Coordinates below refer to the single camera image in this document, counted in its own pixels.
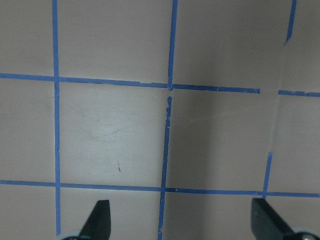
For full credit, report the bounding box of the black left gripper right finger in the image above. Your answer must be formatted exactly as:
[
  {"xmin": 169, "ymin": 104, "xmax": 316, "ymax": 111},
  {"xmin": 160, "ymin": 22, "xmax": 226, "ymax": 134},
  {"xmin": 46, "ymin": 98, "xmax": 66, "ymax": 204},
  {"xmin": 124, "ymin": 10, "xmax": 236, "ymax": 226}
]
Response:
[{"xmin": 251, "ymin": 198, "xmax": 296, "ymax": 240}]

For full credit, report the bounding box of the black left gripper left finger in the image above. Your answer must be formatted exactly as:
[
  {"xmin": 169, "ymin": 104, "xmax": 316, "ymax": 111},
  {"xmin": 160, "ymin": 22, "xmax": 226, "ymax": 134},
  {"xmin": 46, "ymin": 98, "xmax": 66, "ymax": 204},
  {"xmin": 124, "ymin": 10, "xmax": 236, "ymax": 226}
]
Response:
[{"xmin": 78, "ymin": 200, "xmax": 111, "ymax": 240}]

